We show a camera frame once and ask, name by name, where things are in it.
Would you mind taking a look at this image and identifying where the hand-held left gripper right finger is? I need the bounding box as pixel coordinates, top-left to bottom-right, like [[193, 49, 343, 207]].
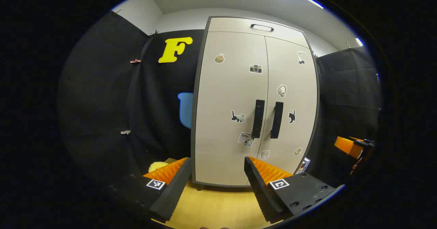
[[244, 156, 345, 224]]

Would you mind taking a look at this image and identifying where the black backdrop cloth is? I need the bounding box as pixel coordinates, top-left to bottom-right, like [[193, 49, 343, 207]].
[[58, 11, 381, 195]]

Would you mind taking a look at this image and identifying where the white double-door shoe cabinet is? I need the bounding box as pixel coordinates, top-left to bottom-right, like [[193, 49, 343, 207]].
[[191, 16, 320, 191]]

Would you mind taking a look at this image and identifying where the yellow plush toy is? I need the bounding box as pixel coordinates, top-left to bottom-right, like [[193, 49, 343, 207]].
[[149, 161, 169, 173]]

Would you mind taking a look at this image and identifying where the white shoe cabinet door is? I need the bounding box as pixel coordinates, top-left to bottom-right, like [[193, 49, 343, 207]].
[[248, 36, 319, 185], [194, 31, 268, 186]]

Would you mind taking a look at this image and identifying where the white printed box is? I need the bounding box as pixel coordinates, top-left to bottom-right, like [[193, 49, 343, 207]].
[[296, 157, 311, 174]]

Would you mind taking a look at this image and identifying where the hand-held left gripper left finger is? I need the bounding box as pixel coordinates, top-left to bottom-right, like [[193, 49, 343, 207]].
[[113, 157, 193, 223]]

